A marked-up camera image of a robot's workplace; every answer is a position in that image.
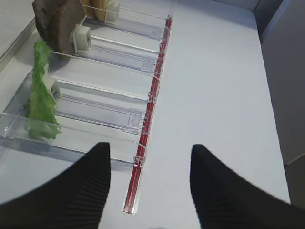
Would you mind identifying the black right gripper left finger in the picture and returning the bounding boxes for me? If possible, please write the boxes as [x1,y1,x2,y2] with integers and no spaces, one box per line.
[0,142,111,229]

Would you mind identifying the brown meat patty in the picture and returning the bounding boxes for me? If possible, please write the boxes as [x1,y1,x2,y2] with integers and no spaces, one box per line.
[32,0,85,55]

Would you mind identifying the clear acrylic right rack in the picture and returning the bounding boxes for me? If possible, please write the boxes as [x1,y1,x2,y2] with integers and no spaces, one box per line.
[0,0,176,214]

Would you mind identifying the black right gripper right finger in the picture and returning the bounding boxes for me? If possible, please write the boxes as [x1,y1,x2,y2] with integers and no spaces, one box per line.
[189,144,305,229]

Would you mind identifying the bread slice in right rack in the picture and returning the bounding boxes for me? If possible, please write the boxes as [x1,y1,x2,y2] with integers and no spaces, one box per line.
[91,0,108,21]

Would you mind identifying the green lettuce leaf in rack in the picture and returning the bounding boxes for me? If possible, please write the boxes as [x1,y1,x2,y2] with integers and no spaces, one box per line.
[24,41,61,139]

